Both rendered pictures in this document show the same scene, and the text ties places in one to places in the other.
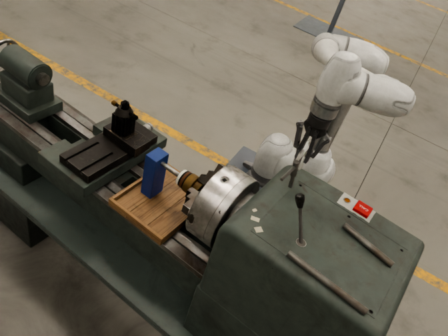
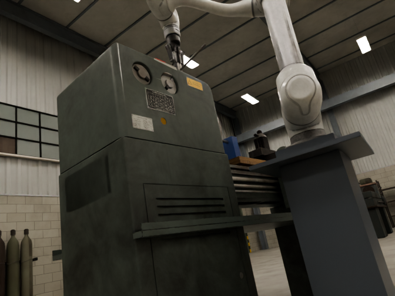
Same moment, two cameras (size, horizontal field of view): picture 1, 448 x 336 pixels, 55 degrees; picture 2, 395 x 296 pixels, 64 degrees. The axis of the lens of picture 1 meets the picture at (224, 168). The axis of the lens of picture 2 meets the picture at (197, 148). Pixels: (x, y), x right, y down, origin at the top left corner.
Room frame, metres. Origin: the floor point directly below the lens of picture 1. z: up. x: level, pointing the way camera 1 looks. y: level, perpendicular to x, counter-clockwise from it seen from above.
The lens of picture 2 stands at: (1.62, -1.68, 0.45)
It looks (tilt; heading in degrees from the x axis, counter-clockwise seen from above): 18 degrees up; 105
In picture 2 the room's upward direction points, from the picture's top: 11 degrees counter-clockwise
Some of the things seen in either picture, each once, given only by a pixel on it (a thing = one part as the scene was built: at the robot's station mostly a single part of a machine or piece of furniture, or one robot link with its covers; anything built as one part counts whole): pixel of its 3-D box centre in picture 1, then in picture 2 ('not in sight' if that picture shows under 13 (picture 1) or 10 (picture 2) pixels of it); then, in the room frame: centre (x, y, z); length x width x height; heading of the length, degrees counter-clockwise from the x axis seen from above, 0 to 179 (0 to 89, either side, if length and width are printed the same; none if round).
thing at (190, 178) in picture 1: (192, 184); not in sight; (1.25, 0.10, 1.08); 0.09 x 0.09 x 0.09; 66
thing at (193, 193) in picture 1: (192, 205); not in sight; (1.13, 0.07, 1.09); 0.12 x 0.11 x 0.05; 156
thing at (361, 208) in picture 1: (362, 209); not in sight; (1.20, -0.53, 1.26); 0.06 x 0.06 x 0.02; 66
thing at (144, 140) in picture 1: (126, 137); (263, 154); (1.50, 0.47, 1.00); 0.20 x 0.10 x 0.05; 66
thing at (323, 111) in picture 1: (325, 106); (171, 34); (1.22, -0.25, 1.61); 0.09 x 0.09 x 0.06
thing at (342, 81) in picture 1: (343, 78); (168, 17); (1.22, -0.26, 1.72); 0.13 x 0.11 x 0.16; 90
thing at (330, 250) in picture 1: (308, 265); (141, 124); (1.04, -0.41, 1.06); 0.59 x 0.48 x 0.39; 66
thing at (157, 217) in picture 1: (163, 200); (230, 170); (1.30, 0.22, 0.88); 0.36 x 0.30 x 0.04; 156
